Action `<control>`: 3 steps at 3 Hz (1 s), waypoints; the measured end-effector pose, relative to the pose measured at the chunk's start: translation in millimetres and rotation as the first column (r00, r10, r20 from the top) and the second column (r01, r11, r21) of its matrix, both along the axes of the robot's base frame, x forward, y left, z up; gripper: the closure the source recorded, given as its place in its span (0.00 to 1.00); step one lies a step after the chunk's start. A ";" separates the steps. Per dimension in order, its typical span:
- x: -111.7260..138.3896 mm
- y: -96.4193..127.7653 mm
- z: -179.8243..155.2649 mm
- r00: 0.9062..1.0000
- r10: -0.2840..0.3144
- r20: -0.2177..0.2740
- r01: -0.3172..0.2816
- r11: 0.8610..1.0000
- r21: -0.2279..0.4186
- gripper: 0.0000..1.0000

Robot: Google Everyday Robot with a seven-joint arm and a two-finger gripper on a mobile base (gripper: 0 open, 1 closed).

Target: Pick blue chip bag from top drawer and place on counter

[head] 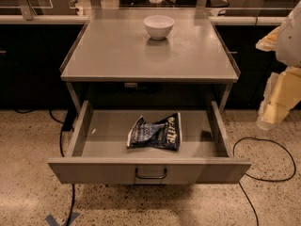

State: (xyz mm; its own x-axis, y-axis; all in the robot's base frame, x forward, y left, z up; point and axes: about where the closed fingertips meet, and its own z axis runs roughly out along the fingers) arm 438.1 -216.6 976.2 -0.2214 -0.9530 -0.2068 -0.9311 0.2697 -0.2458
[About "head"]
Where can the white ceramic bowl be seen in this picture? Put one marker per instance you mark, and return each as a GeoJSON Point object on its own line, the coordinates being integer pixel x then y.
{"type": "Point", "coordinates": [158, 26]}

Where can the metal drawer handle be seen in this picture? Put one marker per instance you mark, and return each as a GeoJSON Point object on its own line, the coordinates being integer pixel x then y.
{"type": "Point", "coordinates": [151, 175]}

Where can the blue tape cross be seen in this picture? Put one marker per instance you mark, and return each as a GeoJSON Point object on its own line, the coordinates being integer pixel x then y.
{"type": "Point", "coordinates": [52, 221]}

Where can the grey open drawer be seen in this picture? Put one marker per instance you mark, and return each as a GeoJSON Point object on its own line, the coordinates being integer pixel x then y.
{"type": "Point", "coordinates": [204, 156]}

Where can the grey metal counter table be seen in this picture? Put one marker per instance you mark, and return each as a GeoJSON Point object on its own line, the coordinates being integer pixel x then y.
{"type": "Point", "coordinates": [115, 46]}

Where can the dark cabinet left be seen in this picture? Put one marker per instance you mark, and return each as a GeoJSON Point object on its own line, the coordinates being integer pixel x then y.
{"type": "Point", "coordinates": [30, 58]}

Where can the blue chip bag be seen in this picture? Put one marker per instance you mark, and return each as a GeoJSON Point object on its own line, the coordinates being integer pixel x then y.
{"type": "Point", "coordinates": [165, 134]}

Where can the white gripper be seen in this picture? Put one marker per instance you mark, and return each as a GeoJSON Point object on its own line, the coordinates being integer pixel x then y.
{"type": "Point", "coordinates": [290, 44]}

